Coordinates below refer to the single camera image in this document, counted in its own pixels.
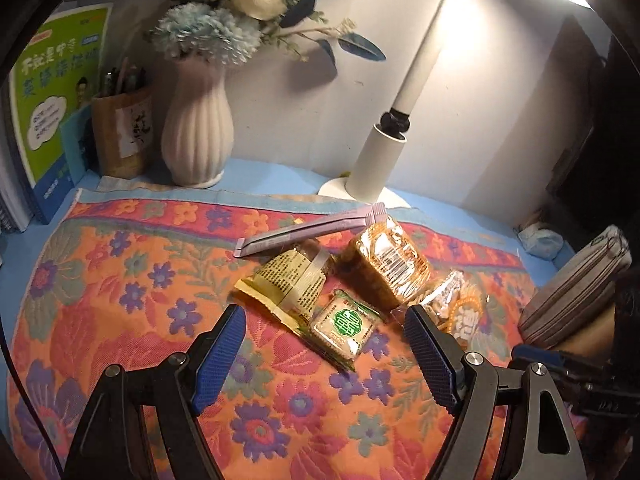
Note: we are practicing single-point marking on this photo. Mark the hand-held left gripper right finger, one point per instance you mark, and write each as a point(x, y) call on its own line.
point(430, 355)

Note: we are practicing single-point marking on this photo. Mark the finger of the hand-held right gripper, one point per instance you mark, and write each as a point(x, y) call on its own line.
point(575, 357)

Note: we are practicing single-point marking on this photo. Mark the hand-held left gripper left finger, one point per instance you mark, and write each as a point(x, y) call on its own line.
point(220, 355)

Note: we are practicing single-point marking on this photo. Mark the green label snack packet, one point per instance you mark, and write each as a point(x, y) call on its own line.
point(345, 322)

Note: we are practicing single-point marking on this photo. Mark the gold print snack packet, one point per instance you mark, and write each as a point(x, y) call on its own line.
point(460, 305)

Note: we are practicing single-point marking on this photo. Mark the pale dotted pencil case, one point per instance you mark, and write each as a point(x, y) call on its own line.
point(570, 295)

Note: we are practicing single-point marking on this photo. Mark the yellow printed snack packet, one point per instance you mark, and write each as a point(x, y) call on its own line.
point(285, 280)

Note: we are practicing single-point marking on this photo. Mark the clear brown cake packet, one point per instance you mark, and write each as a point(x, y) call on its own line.
point(380, 265)

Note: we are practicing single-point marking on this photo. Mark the floral orange cloth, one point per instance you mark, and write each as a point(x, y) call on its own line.
point(125, 310)

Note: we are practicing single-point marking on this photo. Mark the white desk lamp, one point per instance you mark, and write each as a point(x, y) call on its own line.
point(375, 160)

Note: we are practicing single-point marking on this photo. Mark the white ribbed vase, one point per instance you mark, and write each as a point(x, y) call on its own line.
point(197, 135)

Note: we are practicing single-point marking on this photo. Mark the brown pen holder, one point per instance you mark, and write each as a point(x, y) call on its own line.
point(120, 145)

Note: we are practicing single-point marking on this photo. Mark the spiral notebook stack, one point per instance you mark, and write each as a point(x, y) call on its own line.
point(12, 195)

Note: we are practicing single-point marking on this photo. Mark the green cover book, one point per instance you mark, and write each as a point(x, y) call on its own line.
point(45, 85)

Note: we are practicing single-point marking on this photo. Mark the artificial flower bouquet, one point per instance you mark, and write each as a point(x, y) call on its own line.
point(215, 30)

